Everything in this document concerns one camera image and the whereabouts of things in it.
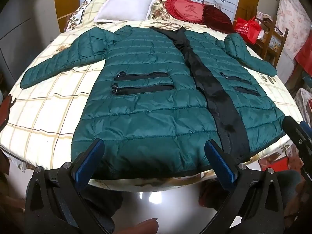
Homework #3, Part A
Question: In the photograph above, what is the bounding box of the grey cabinet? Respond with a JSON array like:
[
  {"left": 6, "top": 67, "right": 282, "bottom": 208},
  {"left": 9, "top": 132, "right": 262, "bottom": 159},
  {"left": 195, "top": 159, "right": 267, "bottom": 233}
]
[{"left": 0, "top": 0, "right": 59, "bottom": 86}]

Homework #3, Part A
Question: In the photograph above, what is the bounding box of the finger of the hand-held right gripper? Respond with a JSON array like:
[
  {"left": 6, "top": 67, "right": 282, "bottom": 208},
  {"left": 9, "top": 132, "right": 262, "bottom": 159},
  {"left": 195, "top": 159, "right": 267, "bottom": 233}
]
[{"left": 282, "top": 116, "right": 312, "bottom": 176}]

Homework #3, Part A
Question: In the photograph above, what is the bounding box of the red shopping bag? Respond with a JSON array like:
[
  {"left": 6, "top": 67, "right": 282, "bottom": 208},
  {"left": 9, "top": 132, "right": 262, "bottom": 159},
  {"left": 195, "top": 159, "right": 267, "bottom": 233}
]
[{"left": 233, "top": 17, "right": 262, "bottom": 45}]

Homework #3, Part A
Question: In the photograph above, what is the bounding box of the person's left hand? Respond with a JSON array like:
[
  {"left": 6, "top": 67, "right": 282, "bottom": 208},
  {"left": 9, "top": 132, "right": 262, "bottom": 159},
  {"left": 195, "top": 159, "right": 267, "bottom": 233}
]
[{"left": 129, "top": 218, "right": 159, "bottom": 234}]

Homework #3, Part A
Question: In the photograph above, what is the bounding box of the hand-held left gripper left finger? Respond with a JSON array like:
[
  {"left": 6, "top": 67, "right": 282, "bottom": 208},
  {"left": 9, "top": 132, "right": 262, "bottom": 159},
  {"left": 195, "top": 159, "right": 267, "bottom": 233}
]
[{"left": 24, "top": 138, "right": 115, "bottom": 234}]

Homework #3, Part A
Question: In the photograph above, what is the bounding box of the white pillow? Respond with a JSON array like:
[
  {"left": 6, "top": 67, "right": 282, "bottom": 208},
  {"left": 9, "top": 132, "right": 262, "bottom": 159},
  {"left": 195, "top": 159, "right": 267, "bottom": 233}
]
[{"left": 94, "top": 0, "right": 158, "bottom": 23}]

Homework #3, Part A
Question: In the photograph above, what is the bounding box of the wooden chair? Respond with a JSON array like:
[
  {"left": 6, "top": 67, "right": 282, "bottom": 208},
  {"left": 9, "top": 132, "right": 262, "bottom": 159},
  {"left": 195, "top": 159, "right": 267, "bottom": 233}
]
[{"left": 253, "top": 12, "right": 289, "bottom": 69}]

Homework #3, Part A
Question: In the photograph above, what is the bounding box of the bed with checked sheet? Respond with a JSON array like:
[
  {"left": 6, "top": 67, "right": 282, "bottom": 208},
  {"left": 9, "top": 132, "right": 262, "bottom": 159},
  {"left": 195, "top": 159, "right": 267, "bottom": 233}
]
[{"left": 0, "top": 0, "right": 312, "bottom": 193}]

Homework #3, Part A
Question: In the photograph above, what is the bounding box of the lace curtain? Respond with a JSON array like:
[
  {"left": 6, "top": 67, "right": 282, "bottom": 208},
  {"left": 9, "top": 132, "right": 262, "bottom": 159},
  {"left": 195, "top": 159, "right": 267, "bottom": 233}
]
[{"left": 275, "top": 0, "right": 309, "bottom": 59}]

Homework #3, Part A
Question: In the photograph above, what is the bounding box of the red heart cushion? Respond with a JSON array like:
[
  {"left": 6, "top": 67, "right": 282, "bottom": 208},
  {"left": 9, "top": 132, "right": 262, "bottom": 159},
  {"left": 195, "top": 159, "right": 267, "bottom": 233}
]
[{"left": 165, "top": 0, "right": 207, "bottom": 25}]

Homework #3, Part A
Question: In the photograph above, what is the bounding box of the green quilted jacket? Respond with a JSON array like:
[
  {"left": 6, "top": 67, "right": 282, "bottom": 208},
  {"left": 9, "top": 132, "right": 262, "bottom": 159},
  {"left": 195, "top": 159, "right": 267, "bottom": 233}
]
[{"left": 20, "top": 26, "right": 287, "bottom": 179}]

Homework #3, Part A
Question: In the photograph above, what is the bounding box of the dark red velvet cushion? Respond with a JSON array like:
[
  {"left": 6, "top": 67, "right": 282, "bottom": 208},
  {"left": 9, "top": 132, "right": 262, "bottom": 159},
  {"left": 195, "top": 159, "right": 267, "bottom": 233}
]
[{"left": 202, "top": 4, "right": 233, "bottom": 33}]

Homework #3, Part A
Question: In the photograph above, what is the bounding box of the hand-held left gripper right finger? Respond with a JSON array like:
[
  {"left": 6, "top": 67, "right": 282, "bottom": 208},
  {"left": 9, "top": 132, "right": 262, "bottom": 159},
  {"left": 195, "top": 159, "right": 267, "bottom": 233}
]
[{"left": 205, "top": 140, "right": 291, "bottom": 234}]

